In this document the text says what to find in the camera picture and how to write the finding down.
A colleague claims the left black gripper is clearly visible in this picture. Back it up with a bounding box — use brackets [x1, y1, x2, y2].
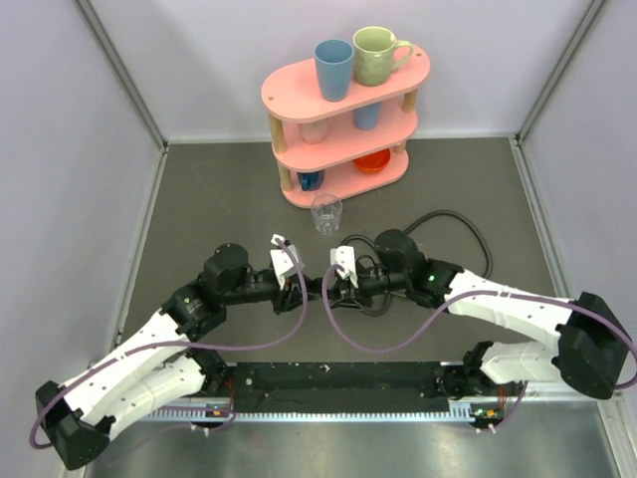
[224, 271, 321, 316]

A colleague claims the pink three-tier shelf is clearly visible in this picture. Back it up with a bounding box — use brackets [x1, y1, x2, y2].
[261, 46, 430, 208]

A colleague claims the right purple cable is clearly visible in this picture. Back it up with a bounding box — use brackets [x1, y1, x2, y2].
[320, 263, 637, 434]

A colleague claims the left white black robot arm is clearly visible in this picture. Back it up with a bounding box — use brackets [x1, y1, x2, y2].
[29, 235, 310, 471]

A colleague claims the dark blue mug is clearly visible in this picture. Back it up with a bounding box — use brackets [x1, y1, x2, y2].
[298, 170, 324, 192]

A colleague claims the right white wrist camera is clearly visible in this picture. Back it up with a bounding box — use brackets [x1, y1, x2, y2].
[329, 245, 358, 289]

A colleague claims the pink cup middle shelf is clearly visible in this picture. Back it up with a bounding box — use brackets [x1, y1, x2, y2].
[299, 119, 328, 144]

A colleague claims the green ceramic mug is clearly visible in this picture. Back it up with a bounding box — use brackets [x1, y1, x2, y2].
[352, 26, 414, 87]

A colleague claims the purple cable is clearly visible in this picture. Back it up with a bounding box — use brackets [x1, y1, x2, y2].
[29, 238, 309, 452]
[320, 263, 637, 434]

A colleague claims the orange bowl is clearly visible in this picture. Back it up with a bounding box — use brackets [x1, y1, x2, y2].
[353, 148, 392, 173]

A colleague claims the blue cup middle shelf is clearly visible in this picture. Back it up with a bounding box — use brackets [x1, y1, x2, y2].
[353, 102, 382, 130]

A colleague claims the aluminium rail frame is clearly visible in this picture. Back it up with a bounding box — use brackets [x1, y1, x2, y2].
[148, 360, 623, 424]

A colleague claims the blue tumbler on top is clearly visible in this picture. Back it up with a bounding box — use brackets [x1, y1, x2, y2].
[315, 39, 353, 103]

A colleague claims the black corrugated hose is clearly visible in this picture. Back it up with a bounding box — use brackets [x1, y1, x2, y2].
[337, 209, 496, 318]

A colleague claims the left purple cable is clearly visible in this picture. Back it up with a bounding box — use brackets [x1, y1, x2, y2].
[29, 238, 309, 452]

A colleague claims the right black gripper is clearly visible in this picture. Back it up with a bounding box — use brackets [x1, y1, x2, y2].
[327, 263, 409, 310]

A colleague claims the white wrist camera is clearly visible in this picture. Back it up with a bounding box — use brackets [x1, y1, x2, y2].
[270, 234, 304, 290]
[329, 245, 358, 289]

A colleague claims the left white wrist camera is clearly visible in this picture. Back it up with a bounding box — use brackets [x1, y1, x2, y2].
[270, 234, 304, 290]

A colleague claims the clear plastic cup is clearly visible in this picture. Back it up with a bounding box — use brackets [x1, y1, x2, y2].
[311, 194, 342, 235]

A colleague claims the black valve fitting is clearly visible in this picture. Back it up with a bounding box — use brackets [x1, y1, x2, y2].
[306, 278, 322, 301]

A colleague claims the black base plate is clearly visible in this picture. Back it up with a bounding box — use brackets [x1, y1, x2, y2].
[228, 361, 476, 414]

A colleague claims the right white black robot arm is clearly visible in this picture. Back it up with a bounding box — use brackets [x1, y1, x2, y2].
[321, 229, 636, 400]

